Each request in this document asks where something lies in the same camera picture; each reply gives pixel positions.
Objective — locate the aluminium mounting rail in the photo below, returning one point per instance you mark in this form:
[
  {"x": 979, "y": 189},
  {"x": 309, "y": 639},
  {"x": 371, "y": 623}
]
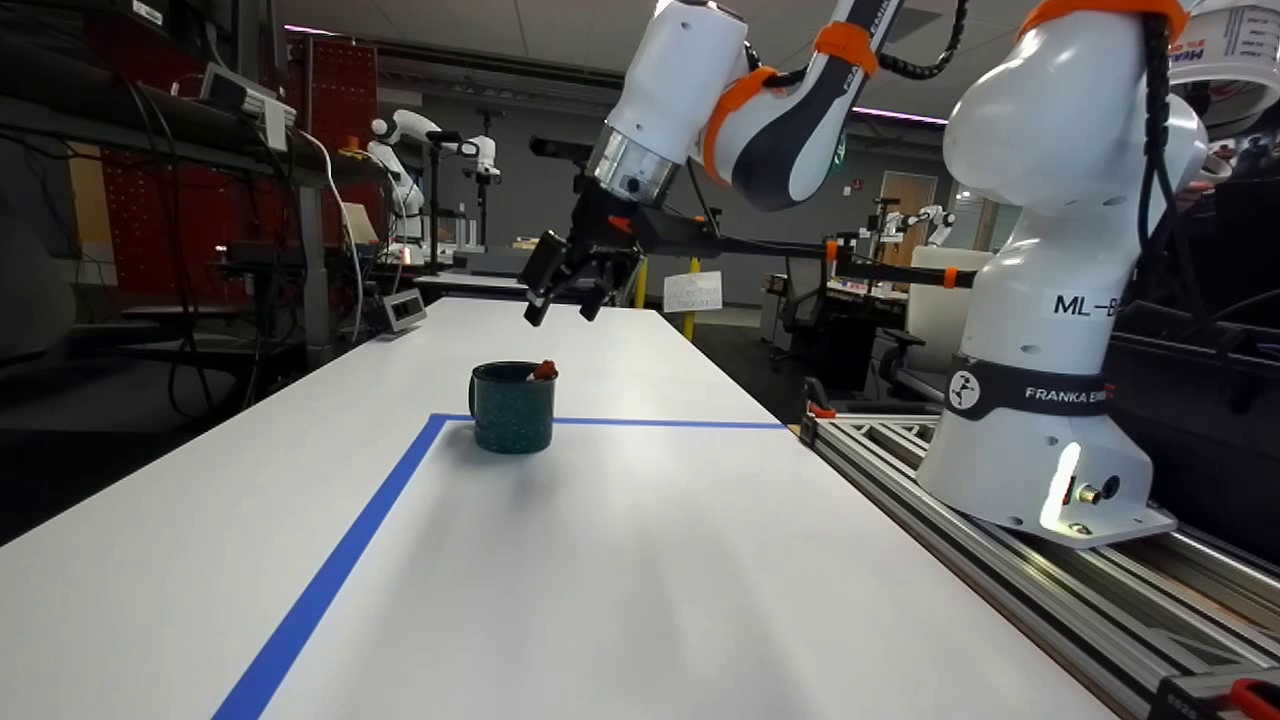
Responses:
[{"x": 1065, "y": 603}]

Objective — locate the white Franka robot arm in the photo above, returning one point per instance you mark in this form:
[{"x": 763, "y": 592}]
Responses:
[{"x": 1054, "y": 200}]

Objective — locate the white device on shelf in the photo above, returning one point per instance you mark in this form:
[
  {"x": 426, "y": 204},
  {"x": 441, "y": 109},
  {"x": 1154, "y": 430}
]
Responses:
[{"x": 253, "y": 105}]

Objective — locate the small red rail clamp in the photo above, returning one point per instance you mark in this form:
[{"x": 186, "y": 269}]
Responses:
[{"x": 816, "y": 415}]

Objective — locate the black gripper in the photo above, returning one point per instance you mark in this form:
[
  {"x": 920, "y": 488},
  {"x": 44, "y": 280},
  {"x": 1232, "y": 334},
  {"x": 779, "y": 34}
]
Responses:
[{"x": 602, "y": 239}]

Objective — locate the black camera on tripod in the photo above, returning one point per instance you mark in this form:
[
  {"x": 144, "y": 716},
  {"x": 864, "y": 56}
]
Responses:
[{"x": 553, "y": 147}]

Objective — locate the red marker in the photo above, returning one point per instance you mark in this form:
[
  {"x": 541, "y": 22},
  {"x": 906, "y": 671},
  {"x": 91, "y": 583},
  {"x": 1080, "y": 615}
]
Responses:
[{"x": 547, "y": 371}]

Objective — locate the small grey display box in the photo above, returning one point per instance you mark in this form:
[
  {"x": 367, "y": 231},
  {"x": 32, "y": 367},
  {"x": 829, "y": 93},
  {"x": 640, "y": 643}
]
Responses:
[{"x": 407, "y": 308}]

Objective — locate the white paper sign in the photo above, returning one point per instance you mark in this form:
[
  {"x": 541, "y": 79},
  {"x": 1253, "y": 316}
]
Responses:
[{"x": 692, "y": 292}]

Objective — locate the dark teal speckled cup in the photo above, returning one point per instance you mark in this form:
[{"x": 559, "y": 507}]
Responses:
[{"x": 508, "y": 409}]

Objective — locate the large red rail clamp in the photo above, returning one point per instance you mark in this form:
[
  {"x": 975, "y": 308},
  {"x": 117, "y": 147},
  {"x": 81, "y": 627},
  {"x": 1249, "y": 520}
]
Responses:
[{"x": 1232, "y": 697}]

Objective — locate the long blue tape strip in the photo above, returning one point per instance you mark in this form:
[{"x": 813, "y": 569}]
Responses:
[{"x": 343, "y": 564}]

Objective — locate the red cabinet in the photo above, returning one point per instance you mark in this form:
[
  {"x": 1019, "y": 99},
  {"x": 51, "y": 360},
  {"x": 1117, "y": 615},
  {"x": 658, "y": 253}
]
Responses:
[{"x": 213, "y": 226}]

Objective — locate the black bar with orange joints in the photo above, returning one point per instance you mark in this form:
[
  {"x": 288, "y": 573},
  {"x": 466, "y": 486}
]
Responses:
[{"x": 764, "y": 246}]

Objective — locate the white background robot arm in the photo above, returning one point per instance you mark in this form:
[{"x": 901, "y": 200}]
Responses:
[{"x": 403, "y": 187}]

